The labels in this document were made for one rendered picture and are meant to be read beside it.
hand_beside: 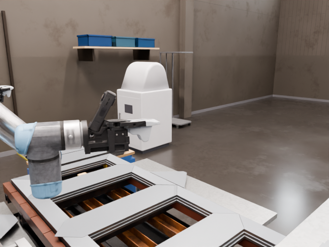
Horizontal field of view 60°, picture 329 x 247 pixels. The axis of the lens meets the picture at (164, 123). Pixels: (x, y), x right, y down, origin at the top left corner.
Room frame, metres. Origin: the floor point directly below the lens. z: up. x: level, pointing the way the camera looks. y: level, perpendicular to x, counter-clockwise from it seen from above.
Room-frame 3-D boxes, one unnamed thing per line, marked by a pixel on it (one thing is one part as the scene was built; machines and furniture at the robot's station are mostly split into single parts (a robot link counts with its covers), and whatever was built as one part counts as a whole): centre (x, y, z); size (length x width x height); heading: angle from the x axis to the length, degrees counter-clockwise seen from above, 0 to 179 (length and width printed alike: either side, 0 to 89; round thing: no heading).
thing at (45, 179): (0.70, 0.31, 1.33); 0.11 x 0.08 x 0.11; 19
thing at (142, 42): (6.05, 0.48, 1.86); 0.46 x 0.35 x 0.18; 135
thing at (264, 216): (1.83, -0.15, 0.73); 1.20 x 0.26 x 0.03; 42
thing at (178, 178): (1.94, -0.05, 0.77); 0.45 x 0.20 x 0.04; 42
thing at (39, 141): (0.68, 0.31, 1.43); 0.11 x 0.08 x 0.09; 109
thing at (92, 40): (5.29, 1.24, 1.87); 0.50 x 0.37 x 0.19; 135
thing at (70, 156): (2.30, 0.70, 0.82); 0.80 x 0.40 x 0.06; 132
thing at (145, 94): (4.98, 0.36, 0.75); 0.77 x 0.65 x 1.51; 136
